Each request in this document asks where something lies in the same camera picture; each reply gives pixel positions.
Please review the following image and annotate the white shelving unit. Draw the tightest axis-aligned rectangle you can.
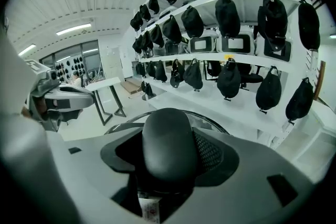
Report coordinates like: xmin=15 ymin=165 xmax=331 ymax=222
xmin=131 ymin=0 xmax=336 ymax=150

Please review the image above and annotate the brown cardboard box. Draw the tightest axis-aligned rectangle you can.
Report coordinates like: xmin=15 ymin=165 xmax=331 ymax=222
xmin=122 ymin=78 xmax=144 ymax=95

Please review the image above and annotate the row of shelved grey appliances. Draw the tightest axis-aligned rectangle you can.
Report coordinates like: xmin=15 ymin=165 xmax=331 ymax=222
xmin=141 ymin=0 xmax=293 ymax=62

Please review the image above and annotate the black glass pot lid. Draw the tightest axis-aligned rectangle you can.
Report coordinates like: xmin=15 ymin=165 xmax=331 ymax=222
xmin=104 ymin=108 xmax=232 ymax=224

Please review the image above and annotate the glass partition window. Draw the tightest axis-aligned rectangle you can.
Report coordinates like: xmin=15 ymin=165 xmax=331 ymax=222
xmin=39 ymin=39 xmax=102 ymax=82

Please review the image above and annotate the white locker cabinet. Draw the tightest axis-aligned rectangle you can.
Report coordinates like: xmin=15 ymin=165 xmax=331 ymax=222
xmin=101 ymin=46 xmax=124 ymax=80

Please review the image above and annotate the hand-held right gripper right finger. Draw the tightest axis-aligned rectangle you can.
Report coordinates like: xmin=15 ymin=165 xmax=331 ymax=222
xmin=165 ymin=127 xmax=316 ymax=224

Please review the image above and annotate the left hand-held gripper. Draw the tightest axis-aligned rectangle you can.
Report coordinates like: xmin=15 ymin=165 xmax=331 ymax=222
xmin=25 ymin=59 xmax=95 ymax=132

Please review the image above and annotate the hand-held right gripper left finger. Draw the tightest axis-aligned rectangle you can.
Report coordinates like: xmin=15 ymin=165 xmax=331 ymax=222
xmin=47 ymin=127 xmax=145 ymax=224

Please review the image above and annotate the long ceiling light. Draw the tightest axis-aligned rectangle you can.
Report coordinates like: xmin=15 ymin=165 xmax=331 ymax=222
xmin=17 ymin=44 xmax=37 ymax=57
xmin=56 ymin=23 xmax=92 ymax=36

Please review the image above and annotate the white desk with black legs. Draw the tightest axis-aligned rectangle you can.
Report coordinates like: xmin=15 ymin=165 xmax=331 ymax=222
xmin=85 ymin=77 xmax=127 ymax=126

